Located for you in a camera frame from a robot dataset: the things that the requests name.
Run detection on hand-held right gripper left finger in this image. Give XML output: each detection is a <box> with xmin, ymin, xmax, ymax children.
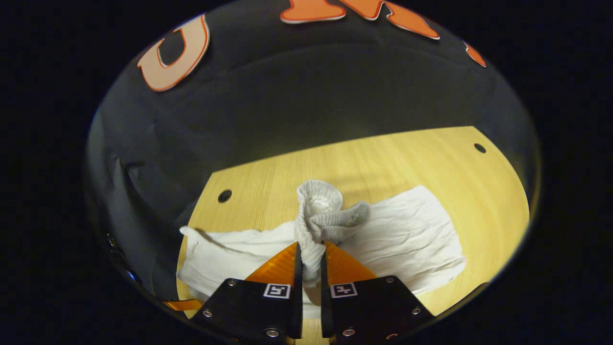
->
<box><xmin>191</xmin><ymin>242</ymin><xmax>304</xmax><ymax>342</ymax></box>

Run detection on white jeans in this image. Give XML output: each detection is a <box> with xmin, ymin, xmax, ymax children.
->
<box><xmin>176</xmin><ymin>180</ymin><xmax>467</xmax><ymax>319</ymax></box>

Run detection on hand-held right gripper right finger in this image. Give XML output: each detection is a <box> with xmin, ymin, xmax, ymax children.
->
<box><xmin>320</xmin><ymin>241</ymin><xmax>435</xmax><ymax>342</ymax></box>

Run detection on black backdrop cloth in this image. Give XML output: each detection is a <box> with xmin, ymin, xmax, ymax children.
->
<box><xmin>85</xmin><ymin>2</ymin><xmax>539</xmax><ymax>307</ymax></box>

